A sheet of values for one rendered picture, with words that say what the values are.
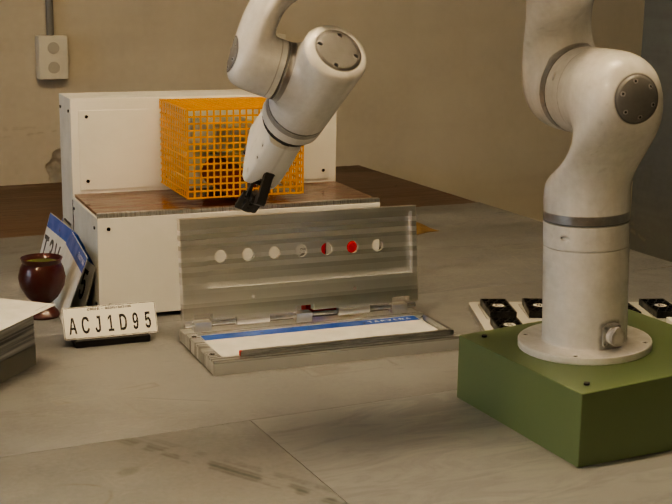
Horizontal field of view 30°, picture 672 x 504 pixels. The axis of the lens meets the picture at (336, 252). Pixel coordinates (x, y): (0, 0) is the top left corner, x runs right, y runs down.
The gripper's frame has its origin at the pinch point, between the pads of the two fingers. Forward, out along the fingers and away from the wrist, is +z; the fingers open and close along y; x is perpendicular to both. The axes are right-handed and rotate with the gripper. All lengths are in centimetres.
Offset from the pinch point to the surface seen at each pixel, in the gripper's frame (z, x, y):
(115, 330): 48.9, -6.6, 4.3
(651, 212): 176, 199, -163
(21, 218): 141, -21, -66
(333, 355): 28.4, 25.7, 8.7
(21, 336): 40.0, -22.3, 14.0
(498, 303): 38, 61, -16
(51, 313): 65, -16, -4
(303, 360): 29.1, 20.9, 10.7
